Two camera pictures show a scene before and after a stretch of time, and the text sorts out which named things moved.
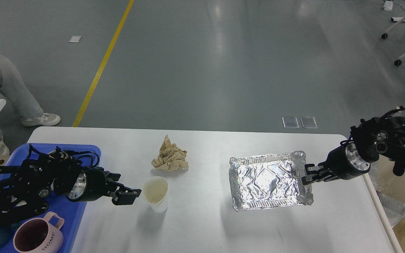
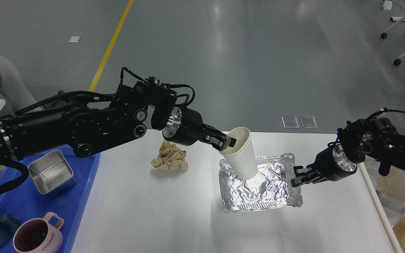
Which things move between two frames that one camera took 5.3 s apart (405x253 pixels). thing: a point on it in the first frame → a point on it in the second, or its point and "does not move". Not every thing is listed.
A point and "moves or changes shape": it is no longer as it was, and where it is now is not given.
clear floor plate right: x=308 y=122 does not move
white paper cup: x=155 y=190 → x=242 y=157
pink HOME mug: x=38 y=235 does not move
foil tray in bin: x=395 y=211 does not move
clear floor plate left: x=290 y=122 does not move
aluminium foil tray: x=269 y=181 moves or changes shape
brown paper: x=171 y=158 does not move
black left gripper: x=93 y=184 → x=185 y=126
